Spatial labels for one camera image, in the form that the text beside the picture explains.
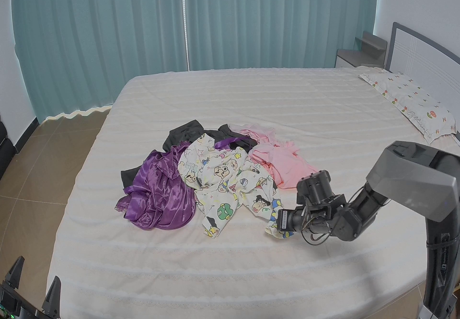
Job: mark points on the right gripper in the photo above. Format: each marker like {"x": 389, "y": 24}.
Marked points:
{"x": 296, "y": 220}

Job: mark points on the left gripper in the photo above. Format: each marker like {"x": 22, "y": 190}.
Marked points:
{"x": 21, "y": 306}

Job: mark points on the white printed pyjama top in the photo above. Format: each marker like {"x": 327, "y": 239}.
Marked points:
{"x": 219, "y": 181}

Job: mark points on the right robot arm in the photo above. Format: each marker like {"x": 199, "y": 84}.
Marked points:
{"x": 406, "y": 174}

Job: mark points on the bed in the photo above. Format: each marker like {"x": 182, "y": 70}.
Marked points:
{"x": 251, "y": 95}

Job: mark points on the pink garment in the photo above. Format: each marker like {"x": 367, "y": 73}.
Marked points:
{"x": 284, "y": 163}

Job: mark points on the purple satin garment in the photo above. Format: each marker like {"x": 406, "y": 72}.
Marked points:
{"x": 161, "y": 195}

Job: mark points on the black garment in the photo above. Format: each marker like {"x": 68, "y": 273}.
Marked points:
{"x": 183, "y": 134}

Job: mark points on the white printed pillow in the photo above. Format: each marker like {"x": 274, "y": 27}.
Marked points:
{"x": 413, "y": 105}

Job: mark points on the grey white bedside table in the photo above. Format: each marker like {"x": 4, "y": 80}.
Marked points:
{"x": 359, "y": 55}

